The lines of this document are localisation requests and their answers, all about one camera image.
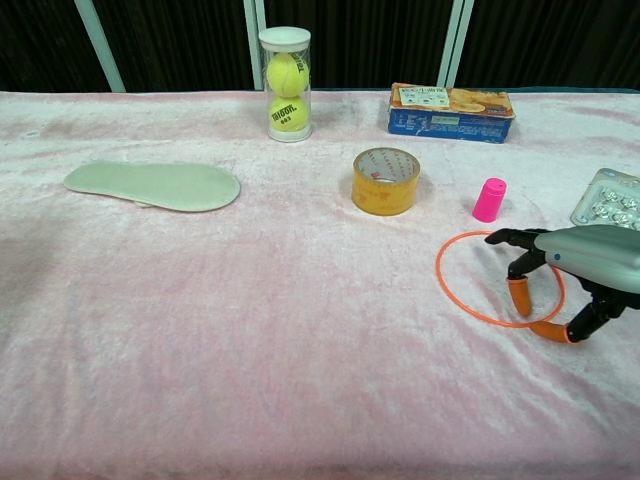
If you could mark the pink plush table cloth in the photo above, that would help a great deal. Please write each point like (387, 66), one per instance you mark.
(300, 325)

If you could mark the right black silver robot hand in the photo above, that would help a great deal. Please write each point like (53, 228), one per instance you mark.
(590, 255)

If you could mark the silver pill blister pack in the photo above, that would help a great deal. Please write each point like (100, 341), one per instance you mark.
(612, 202)

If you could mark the yellow packing tape roll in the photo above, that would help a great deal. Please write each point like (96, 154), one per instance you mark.
(385, 197)

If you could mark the small pink plastic cap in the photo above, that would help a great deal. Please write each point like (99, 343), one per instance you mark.
(488, 202)

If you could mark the white frame post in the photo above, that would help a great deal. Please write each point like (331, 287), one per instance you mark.
(102, 50)
(255, 20)
(454, 45)

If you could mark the yellow tennis ball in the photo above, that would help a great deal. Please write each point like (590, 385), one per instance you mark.
(286, 75)
(287, 115)

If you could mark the blue orange biscuit box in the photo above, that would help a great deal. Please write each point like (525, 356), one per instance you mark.
(450, 125)

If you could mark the pale green shoe insole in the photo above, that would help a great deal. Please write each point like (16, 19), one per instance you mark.
(155, 186)

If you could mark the clear tennis ball tube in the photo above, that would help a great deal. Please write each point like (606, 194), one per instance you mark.
(285, 40)

